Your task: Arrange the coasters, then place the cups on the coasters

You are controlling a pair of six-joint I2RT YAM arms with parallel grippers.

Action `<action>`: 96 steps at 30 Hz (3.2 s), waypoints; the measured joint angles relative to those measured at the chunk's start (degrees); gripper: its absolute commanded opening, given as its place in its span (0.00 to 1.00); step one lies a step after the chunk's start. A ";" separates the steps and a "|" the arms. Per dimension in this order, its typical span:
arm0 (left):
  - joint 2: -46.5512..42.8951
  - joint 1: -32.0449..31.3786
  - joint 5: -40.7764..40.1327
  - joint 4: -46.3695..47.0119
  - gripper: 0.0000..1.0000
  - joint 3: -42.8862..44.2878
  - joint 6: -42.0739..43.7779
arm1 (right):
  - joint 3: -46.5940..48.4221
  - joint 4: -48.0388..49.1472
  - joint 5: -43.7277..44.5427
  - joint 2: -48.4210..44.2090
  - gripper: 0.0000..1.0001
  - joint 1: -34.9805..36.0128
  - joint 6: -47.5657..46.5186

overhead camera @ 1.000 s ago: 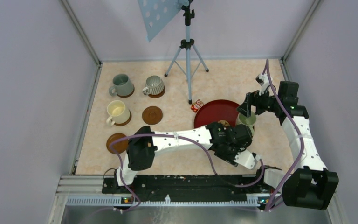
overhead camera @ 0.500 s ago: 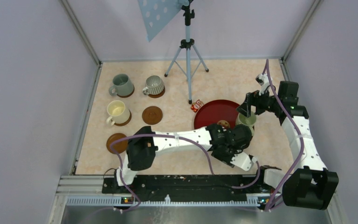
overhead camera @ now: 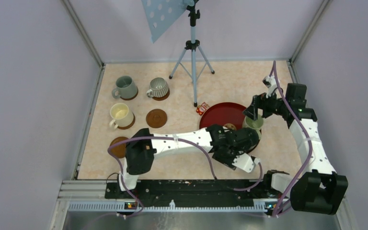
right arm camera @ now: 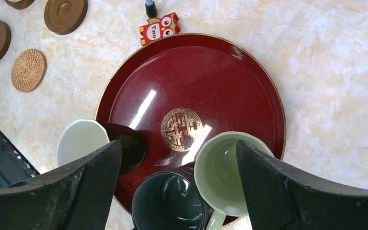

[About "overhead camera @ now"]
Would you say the grey ceramic mug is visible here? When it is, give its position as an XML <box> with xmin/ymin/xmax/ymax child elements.
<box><xmin>112</xmin><ymin>76</ymin><xmax>138</xmax><ymax>99</ymax></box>

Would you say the light green mug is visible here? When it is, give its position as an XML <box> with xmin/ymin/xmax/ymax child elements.
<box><xmin>242</xmin><ymin>114</ymin><xmax>264</xmax><ymax>130</ymax></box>

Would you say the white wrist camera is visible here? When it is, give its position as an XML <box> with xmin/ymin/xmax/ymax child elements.
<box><xmin>262</xmin><ymin>75</ymin><xmax>277</xmax><ymax>98</ymax></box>
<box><xmin>232</xmin><ymin>153</ymin><xmax>261</xmax><ymax>173</ymax></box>

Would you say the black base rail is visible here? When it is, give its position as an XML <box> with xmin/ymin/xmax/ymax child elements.
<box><xmin>104</xmin><ymin>179</ymin><xmax>280</xmax><ymax>207</ymax></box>

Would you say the ribbed grey white cup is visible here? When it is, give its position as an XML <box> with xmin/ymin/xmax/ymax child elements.
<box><xmin>146</xmin><ymin>77</ymin><xmax>169</xmax><ymax>98</ymax></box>

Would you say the cream ceramic mug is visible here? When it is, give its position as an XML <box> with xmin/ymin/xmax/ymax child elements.
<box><xmin>109</xmin><ymin>103</ymin><xmax>134</xmax><ymax>129</ymax></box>

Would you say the red owl number tag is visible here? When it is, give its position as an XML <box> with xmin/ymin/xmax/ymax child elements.
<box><xmin>196</xmin><ymin>102</ymin><xmax>210</xmax><ymax>116</ymax></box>

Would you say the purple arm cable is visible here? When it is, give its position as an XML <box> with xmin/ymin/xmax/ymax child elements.
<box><xmin>107</xmin><ymin>136</ymin><xmax>264</xmax><ymax>219</ymax></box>
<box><xmin>271</xmin><ymin>60</ymin><xmax>313</xmax><ymax>219</ymax></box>

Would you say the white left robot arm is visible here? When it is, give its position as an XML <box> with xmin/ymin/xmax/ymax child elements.
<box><xmin>116</xmin><ymin>124</ymin><xmax>263</xmax><ymax>198</ymax></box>

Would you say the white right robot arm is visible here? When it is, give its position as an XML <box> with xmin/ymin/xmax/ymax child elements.
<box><xmin>243</xmin><ymin>82</ymin><xmax>348</xmax><ymax>215</ymax></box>

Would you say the brown wooden coaster back left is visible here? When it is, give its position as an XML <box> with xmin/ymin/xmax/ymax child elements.
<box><xmin>120</xmin><ymin>92</ymin><xmax>138</xmax><ymax>101</ymax></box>

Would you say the brown wooden coaster back middle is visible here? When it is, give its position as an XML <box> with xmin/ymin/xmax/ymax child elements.
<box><xmin>152</xmin><ymin>91</ymin><xmax>170</xmax><ymax>101</ymax></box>

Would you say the blue perforated board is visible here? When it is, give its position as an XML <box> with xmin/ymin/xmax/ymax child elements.
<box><xmin>141</xmin><ymin>0</ymin><xmax>196</xmax><ymax>43</ymax></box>

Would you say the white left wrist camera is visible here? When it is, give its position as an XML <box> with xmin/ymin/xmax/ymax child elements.
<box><xmin>232</xmin><ymin>153</ymin><xmax>261</xmax><ymax>173</ymax></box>

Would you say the dark green mug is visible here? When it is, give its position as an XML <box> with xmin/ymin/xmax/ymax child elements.
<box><xmin>251</xmin><ymin>128</ymin><xmax>262</xmax><ymax>153</ymax></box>

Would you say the brown wooden coaster front left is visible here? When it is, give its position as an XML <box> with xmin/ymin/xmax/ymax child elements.
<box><xmin>110</xmin><ymin>136</ymin><xmax>128</xmax><ymax>159</ymax></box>

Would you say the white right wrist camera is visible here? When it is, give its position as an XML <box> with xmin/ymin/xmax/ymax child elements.
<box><xmin>262</xmin><ymin>75</ymin><xmax>277</xmax><ymax>98</ymax></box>

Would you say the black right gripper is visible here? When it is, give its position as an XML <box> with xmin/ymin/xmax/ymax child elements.
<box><xmin>242</xmin><ymin>88</ymin><xmax>289</xmax><ymax>121</ymax></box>

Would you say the brown wooden coaster middle left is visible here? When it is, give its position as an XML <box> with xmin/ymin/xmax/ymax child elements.
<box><xmin>117</xmin><ymin>115</ymin><xmax>136</xmax><ymax>130</ymax></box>

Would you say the light blue tripod stand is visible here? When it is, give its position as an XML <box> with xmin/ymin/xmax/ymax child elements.
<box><xmin>169</xmin><ymin>0</ymin><xmax>215</xmax><ymax>107</ymax></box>

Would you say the dark brown wooden coaster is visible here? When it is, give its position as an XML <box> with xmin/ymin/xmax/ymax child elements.
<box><xmin>146</xmin><ymin>109</ymin><xmax>168</xmax><ymax>128</ymax></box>

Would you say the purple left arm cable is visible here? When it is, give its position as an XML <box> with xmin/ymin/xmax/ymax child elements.
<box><xmin>107</xmin><ymin>136</ymin><xmax>264</xmax><ymax>219</ymax></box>

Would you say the red round tray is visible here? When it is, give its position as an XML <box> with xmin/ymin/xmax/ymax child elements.
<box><xmin>199</xmin><ymin>102</ymin><xmax>246</xmax><ymax>143</ymax></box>

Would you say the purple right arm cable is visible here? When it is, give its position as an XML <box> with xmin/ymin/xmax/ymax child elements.
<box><xmin>271</xmin><ymin>60</ymin><xmax>313</xmax><ymax>219</ymax></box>

